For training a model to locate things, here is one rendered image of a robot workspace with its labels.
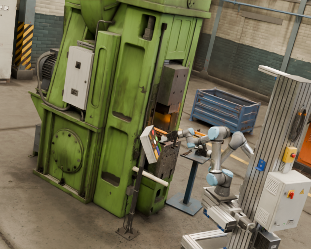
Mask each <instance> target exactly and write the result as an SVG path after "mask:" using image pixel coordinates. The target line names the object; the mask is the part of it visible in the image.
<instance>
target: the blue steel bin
mask: <svg viewBox="0 0 311 249"><path fill-rule="evenodd" d="M260 105H261V103H260V102H258V103H256V102H254V101H251V100H248V99H245V98H242V97H239V96H236V95H234V94H231V93H228V92H225V91H222V90H219V89H217V88H216V87H214V88H213V89H197V90H196V94H195V98H194V103H193V108H192V112H191V116H190V119H189V121H193V117H195V118H197V119H199V120H202V121H204V122H207V123H209V124H212V125H214V126H226V127H228V128H229V130H230V132H231V133H235V132H237V131H240V132H242V133H244V132H247V131H249V133H248V134H250V135H252V134H253V129H254V125H255V122H256V118H257V115H258V112H259V109H260Z"/></svg>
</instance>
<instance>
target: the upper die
mask: <svg viewBox="0 0 311 249"><path fill-rule="evenodd" d="M155 108H156V109H157V110H160V111H163V112H165V113H168V114H170V113H173V112H177V111H178V108H179V103H178V104H174V105H169V106H166V105H164V104H161V103H158V102H156V107H155Z"/></svg>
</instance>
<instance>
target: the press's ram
mask: <svg viewBox="0 0 311 249"><path fill-rule="evenodd" d="M188 73H189V68H187V67H184V66H181V65H178V64H174V63H171V62H169V64H164V68H163V73H162V78H161V83H160V88H159V93H158V97H157V102H158V103H161V104H164V105H166V106H169V105H174V104H178V103H182V99H183V95H184V90H185V86H186V82H187V77H188Z"/></svg>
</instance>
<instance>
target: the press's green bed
mask: <svg viewBox="0 0 311 249"><path fill-rule="evenodd" d="M172 177H173V174H172V175H170V176H168V177H166V178H164V179H162V180H163V181H166V182H168V186H167V187H166V186H164V185H162V184H160V183H158V182H155V181H153V180H151V179H149V178H147V177H145V176H143V175H142V178H141V183H140V188H139V192H138V197H137V202H136V207H135V210H136V211H138V212H140V213H142V214H143V215H145V216H147V217H150V216H151V215H153V214H155V213H156V212H158V211H160V210H161V209H163V208H165V207H166V206H165V204H166V199H167V195H168V190H169V186H170V182H171V181H172Z"/></svg>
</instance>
